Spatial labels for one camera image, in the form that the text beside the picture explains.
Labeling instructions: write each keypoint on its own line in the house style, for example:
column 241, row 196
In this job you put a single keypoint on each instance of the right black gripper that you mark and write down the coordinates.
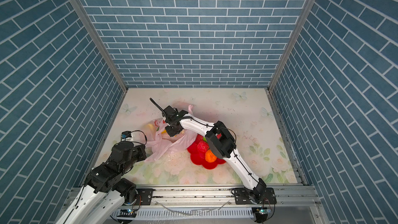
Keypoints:
column 169, row 132

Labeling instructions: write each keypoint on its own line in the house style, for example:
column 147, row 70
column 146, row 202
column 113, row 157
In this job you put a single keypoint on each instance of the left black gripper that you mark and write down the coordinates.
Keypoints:
column 141, row 150

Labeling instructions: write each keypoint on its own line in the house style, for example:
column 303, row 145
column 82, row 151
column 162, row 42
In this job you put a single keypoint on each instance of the pink plastic bag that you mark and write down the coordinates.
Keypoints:
column 161, row 143

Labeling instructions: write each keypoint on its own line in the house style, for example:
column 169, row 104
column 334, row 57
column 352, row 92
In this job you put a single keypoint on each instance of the orange fake tangerine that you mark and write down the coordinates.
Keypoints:
column 210, row 157

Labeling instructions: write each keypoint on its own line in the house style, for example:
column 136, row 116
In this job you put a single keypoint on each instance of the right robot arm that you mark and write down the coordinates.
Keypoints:
column 222, row 143

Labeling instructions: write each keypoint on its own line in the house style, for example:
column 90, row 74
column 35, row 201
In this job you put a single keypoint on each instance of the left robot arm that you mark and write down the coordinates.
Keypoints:
column 105, row 189

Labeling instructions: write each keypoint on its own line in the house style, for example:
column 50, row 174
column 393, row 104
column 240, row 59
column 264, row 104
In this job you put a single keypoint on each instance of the red flower-shaped plate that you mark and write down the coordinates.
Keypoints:
column 199, row 158

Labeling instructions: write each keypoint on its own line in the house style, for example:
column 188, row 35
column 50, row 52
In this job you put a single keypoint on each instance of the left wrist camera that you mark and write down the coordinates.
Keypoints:
column 126, row 136

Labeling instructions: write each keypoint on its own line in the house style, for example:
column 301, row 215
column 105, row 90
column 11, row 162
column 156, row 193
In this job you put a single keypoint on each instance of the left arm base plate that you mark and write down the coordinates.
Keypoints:
column 144, row 196

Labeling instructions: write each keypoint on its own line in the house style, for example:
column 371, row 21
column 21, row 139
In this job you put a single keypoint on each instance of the aluminium front rail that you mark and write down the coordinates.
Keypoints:
column 216, row 196

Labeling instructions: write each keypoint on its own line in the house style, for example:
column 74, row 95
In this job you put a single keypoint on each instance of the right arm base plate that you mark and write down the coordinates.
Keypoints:
column 243, row 196

